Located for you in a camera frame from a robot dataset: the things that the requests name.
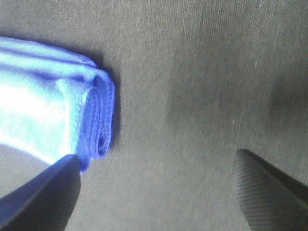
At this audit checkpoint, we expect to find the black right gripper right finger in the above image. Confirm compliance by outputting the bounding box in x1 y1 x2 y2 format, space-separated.
232 149 308 231

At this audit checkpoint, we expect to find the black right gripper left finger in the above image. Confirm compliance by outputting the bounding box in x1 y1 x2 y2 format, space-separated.
0 154 81 231

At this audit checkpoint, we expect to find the blue microfiber towel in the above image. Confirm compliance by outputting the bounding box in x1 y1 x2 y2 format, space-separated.
0 37 115 172

